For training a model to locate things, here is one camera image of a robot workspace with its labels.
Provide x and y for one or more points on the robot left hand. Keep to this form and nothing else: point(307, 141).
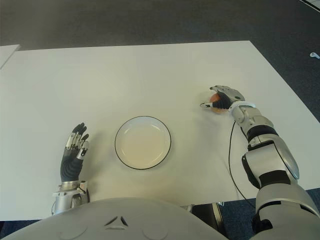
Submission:
point(70, 167)

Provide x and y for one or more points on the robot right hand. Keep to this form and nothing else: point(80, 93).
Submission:
point(231, 95)

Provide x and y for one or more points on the red yellow apple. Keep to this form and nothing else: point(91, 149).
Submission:
point(215, 98)

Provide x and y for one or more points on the robot right arm silver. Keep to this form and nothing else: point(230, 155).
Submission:
point(272, 160)

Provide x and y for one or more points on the robot left arm silver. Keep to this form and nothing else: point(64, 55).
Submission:
point(63, 200)

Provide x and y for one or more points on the white plate black rim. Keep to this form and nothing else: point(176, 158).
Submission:
point(143, 143)

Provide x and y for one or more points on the grey robot torso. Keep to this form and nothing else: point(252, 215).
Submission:
point(125, 222)

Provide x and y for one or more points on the white handheld controller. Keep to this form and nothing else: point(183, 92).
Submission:
point(315, 55)

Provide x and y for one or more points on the white side table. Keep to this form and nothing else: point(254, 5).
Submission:
point(7, 53)

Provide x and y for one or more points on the beige wrist camera module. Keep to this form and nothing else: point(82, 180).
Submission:
point(83, 187)

